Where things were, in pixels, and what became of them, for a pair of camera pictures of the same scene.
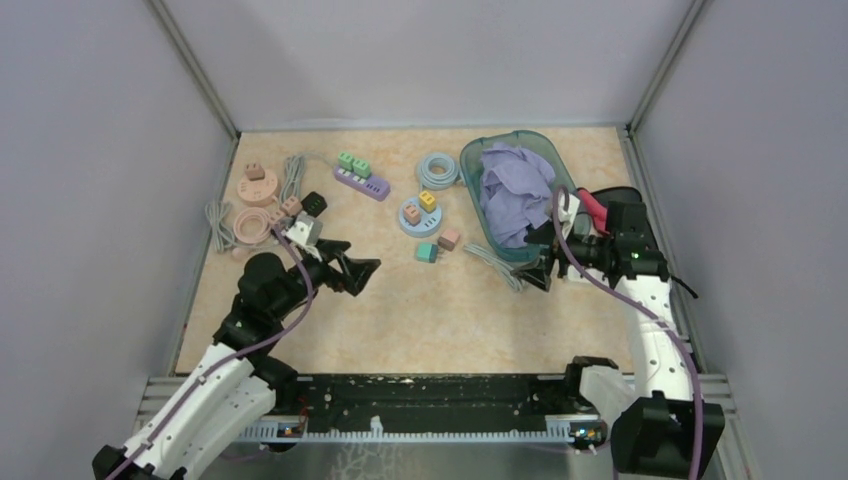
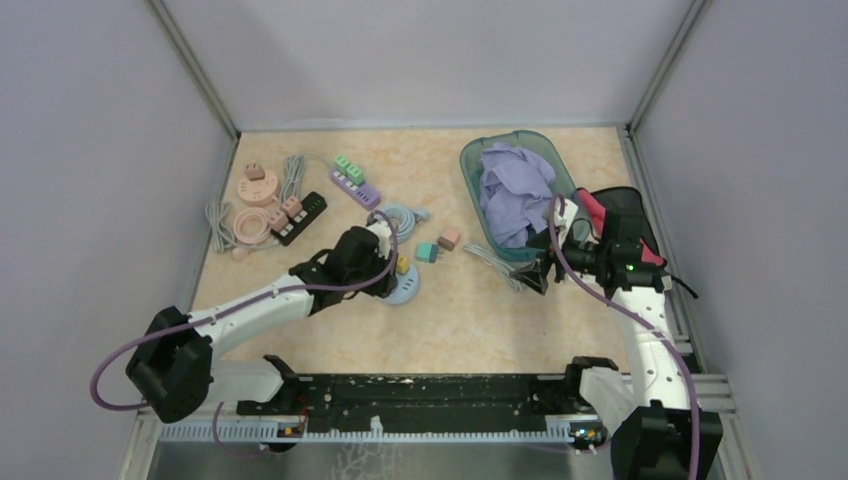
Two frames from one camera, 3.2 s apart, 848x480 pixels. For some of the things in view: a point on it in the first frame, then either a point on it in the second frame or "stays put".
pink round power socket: (259, 192) stays put
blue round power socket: (428, 224) to (407, 287)
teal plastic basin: (471, 166) stays put
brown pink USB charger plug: (448, 239) stays put
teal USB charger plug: (426, 252) stays put
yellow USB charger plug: (427, 201) to (402, 264)
